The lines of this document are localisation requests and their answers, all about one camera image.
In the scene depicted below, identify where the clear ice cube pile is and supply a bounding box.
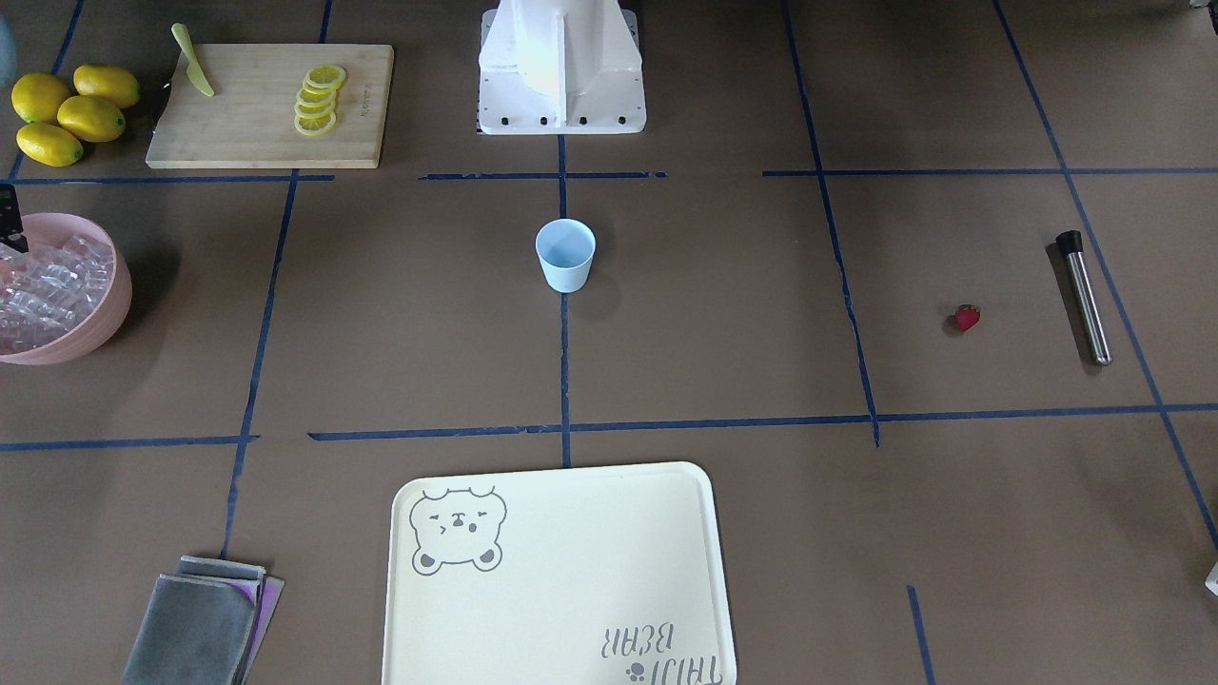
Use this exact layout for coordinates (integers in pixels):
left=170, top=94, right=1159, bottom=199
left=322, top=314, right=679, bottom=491
left=1, top=234, right=118, bottom=355

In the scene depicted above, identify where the light blue plastic cup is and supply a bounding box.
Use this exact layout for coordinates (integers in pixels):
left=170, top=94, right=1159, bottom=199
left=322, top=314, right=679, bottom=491
left=533, top=218, right=597, bottom=294

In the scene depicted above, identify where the pink bowl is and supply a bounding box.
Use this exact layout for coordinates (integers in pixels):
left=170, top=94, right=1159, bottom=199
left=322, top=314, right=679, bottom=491
left=2, top=212, right=133, bottom=364

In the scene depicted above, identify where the whole lemon bottom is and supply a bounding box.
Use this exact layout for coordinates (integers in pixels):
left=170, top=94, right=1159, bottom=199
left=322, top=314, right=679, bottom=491
left=13, top=123, right=84, bottom=167

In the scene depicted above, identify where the whole lemon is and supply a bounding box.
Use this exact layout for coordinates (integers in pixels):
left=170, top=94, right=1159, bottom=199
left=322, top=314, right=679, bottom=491
left=13, top=123, right=84, bottom=167
left=72, top=65, right=141, bottom=111
left=11, top=72, right=73, bottom=126
left=56, top=95, right=127, bottom=143

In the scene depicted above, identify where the whole lemon top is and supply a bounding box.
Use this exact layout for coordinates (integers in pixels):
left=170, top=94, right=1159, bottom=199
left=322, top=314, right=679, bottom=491
left=11, top=72, right=73, bottom=126
left=72, top=65, right=141, bottom=111

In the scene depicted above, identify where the whole lemon middle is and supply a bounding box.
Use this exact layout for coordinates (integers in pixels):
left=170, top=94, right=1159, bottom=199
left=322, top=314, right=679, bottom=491
left=56, top=95, right=127, bottom=143

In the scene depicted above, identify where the yellow-green plastic knife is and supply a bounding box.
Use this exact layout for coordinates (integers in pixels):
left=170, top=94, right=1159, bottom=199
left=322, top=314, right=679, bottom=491
left=171, top=23, right=216, bottom=98

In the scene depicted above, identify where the bamboo cutting board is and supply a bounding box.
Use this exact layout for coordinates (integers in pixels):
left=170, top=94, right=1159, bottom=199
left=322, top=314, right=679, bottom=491
left=147, top=44, right=395, bottom=169

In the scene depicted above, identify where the lemon slices row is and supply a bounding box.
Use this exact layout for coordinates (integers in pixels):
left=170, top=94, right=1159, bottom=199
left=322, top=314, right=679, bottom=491
left=294, top=65, right=347, bottom=137

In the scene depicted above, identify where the grey folded cloth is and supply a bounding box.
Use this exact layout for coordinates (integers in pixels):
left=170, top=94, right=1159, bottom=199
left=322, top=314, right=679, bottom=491
left=121, top=556, right=266, bottom=684

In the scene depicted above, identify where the purple folded cloth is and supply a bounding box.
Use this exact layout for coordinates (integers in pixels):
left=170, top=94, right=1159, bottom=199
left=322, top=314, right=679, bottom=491
left=231, top=577, right=285, bottom=684

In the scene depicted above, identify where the cream bear serving tray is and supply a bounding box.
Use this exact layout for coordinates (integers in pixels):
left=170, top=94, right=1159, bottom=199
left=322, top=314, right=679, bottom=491
left=380, top=462, right=738, bottom=684

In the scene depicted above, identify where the steel muddler black tip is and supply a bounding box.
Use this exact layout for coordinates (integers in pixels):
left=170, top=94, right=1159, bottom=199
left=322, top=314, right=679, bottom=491
left=1054, top=230, right=1113, bottom=367

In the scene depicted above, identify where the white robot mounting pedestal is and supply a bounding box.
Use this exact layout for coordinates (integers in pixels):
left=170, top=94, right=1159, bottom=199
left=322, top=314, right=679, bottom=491
left=476, top=1, right=647, bottom=137

